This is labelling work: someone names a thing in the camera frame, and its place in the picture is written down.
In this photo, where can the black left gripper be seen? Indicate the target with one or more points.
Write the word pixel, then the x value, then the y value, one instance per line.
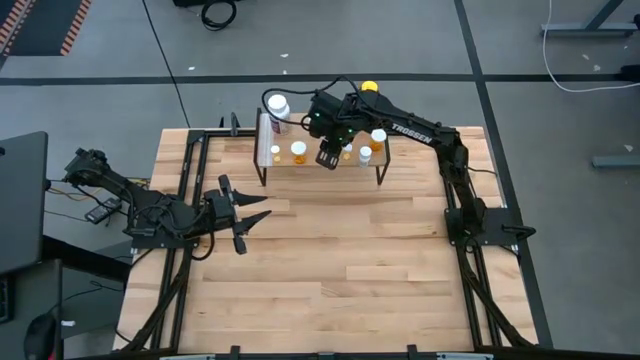
pixel 217 212

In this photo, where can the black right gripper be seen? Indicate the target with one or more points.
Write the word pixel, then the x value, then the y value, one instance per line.
pixel 330 115

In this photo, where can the small yellow vial white cap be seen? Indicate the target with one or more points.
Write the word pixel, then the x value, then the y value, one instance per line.
pixel 275 149
pixel 347 148

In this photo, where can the orange vial with white cap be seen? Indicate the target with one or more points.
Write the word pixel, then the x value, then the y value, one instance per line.
pixel 378 136
pixel 299 148

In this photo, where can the small white Excedrin bottle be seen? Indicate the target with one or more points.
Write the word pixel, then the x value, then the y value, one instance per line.
pixel 365 152

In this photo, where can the large white purple-label bottle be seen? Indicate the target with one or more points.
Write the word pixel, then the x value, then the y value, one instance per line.
pixel 278 104

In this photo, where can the amber bottle with yellow cap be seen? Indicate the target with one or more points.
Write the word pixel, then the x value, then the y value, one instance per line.
pixel 370 86

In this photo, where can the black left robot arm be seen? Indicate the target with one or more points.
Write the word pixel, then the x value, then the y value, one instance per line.
pixel 150 210

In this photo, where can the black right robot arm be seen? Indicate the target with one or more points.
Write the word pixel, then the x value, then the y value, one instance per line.
pixel 425 134

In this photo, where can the wooden shelf with black legs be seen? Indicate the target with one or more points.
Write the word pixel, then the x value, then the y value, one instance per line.
pixel 287 161

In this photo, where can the white tape strip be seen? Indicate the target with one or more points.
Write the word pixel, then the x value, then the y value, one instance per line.
pixel 264 150

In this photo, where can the black power brick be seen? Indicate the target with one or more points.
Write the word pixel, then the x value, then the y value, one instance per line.
pixel 102 210

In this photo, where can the black computer mouse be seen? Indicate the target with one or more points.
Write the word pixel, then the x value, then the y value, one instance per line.
pixel 42 337

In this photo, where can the dark grey desk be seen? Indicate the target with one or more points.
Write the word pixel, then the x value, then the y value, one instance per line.
pixel 20 340

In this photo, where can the black mat with orange stripes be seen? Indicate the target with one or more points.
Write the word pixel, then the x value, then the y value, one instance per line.
pixel 40 25

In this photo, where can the grey floor bar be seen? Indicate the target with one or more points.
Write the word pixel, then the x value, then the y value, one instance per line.
pixel 615 161

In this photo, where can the grey table base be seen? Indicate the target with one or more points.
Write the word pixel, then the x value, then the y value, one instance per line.
pixel 590 29

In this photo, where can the black aluminium table frame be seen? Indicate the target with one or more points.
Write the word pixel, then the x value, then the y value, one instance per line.
pixel 215 133

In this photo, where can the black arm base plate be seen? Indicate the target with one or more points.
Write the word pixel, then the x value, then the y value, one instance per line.
pixel 500 222
pixel 150 244

